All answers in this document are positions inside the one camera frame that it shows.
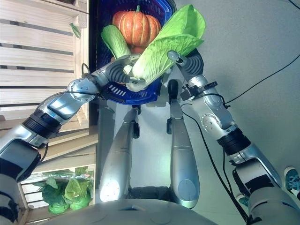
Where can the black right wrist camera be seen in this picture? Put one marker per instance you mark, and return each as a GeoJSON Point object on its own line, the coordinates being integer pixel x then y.
{"type": "Point", "coordinates": [187, 92]}

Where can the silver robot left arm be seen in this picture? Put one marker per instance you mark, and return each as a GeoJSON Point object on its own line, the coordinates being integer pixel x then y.
{"type": "Point", "coordinates": [58, 106]}

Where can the dark robot right foot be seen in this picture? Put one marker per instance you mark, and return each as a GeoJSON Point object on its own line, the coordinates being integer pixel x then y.
{"type": "Point", "coordinates": [173, 89]}

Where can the wooden crate with greens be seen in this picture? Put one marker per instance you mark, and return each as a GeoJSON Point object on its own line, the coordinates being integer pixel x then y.
{"type": "Point", "coordinates": [25, 199]}

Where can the grey robot torso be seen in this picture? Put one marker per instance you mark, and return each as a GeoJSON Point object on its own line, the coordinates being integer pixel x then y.
{"type": "Point", "coordinates": [140, 214]}

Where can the person's teal shoe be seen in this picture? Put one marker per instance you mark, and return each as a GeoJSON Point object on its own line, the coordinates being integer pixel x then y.
{"type": "Point", "coordinates": [242, 200]}
{"type": "Point", "coordinates": [292, 180]}

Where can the silver robot right leg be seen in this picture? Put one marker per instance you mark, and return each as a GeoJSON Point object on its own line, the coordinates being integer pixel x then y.
{"type": "Point", "coordinates": [182, 159]}

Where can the light wooden slatted crate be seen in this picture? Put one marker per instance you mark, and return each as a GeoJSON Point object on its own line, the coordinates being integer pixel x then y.
{"type": "Point", "coordinates": [39, 58]}

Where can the blue plastic shopping basket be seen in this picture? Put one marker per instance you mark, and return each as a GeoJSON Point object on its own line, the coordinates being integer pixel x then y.
{"type": "Point", "coordinates": [131, 95]}

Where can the dark green leafy vegetable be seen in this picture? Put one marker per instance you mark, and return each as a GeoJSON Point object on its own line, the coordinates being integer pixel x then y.
{"type": "Point", "coordinates": [50, 187]}

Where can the large green napa cabbage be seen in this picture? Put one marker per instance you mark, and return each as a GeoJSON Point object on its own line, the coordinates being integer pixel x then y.
{"type": "Point", "coordinates": [168, 44]}

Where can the orange pumpkin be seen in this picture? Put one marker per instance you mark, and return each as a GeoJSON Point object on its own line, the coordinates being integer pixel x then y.
{"type": "Point", "coordinates": [137, 27]}

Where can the small green napa cabbage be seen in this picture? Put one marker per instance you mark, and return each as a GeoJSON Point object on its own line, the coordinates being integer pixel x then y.
{"type": "Point", "coordinates": [116, 42]}

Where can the small green leaf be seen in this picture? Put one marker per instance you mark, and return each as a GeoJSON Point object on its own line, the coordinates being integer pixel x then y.
{"type": "Point", "coordinates": [75, 30]}

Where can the light green round cabbage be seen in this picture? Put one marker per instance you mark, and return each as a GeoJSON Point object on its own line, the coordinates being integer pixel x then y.
{"type": "Point", "coordinates": [77, 189]}
{"type": "Point", "coordinates": [57, 207]}

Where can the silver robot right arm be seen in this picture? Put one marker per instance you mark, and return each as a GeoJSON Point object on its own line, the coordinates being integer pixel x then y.
{"type": "Point", "coordinates": [215, 110]}

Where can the silver robot leg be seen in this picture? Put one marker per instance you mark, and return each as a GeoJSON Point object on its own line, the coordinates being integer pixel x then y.
{"type": "Point", "coordinates": [118, 159]}
{"type": "Point", "coordinates": [182, 159]}

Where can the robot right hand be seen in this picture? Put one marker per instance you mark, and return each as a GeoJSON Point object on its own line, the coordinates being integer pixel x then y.
{"type": "Point", "coordinates": [194, 64]}

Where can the silver robot left leg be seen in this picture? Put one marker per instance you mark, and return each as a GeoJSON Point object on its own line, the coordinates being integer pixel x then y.
{"type": "Point", "coordinates": [118, 159]}

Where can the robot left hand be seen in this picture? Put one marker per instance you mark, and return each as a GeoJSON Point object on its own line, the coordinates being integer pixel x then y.
{"type": "Point", "coordinates": [117, 71]}

